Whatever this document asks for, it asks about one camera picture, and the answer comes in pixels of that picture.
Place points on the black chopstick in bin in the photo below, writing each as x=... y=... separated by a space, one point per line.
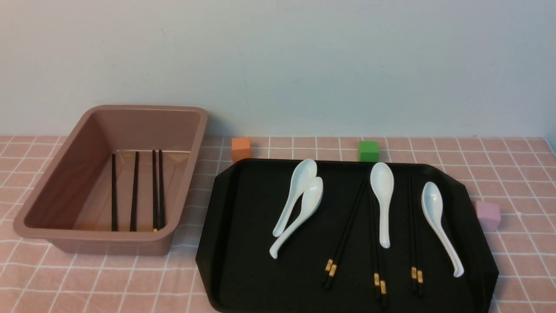
x=161 y=192
x=114 y=203
x=155 y=197
x=133 y=213

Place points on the white ceramic spoon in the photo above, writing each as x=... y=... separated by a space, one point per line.
x=432 y=206
x=311 y=199
x=302 y=175
x=382 y=184

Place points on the white ceramic spoon lower left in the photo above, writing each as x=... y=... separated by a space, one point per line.
x=311 y=199

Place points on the black chopstick in bin leftmost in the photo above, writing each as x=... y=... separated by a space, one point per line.
x=114 y=203

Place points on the orange cube block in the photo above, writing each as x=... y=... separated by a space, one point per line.
x=240 y=148

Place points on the green cube block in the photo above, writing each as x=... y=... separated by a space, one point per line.
x=369 y=151

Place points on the pink cube block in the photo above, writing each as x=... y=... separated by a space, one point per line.
x=488 y=214

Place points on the white ceramic spoon right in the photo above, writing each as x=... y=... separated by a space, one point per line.
x=432 y=206

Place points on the white ceramic spoon centre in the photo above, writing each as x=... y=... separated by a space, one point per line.
x=382 y=184

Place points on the black chopstick in bin rightmost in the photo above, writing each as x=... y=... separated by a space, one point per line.
x=161 y=192

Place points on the pink plastic bin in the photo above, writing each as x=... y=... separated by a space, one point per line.
x=70 y=206

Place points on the black plastic tray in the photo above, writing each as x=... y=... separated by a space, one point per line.
x=240 y=275

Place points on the pink checkered tablecloth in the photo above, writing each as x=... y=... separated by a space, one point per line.
x=517 y=173

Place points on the white ceramic spoon upper left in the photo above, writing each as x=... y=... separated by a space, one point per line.
x=302 y=175

